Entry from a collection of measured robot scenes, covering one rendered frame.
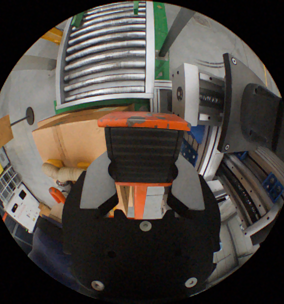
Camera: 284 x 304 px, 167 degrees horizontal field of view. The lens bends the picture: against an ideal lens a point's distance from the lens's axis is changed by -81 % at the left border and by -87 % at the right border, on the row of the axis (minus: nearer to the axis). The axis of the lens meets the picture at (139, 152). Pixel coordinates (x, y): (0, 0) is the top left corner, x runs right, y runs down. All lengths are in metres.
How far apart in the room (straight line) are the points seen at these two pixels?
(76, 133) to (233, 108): 0.39
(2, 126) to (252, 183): 2.34
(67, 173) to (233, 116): 0.41
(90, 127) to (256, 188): 0.53
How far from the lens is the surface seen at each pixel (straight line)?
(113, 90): 0.66
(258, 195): 0.38
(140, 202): 0.19
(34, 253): 0.40
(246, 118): 0.24
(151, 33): 0.76
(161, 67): 1.27
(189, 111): 0.21
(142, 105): 1.18
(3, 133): 1.99
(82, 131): 0.30
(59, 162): 0.42
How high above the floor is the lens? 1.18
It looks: 59 degrees down
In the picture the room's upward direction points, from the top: 179 degrees counter-clockwise
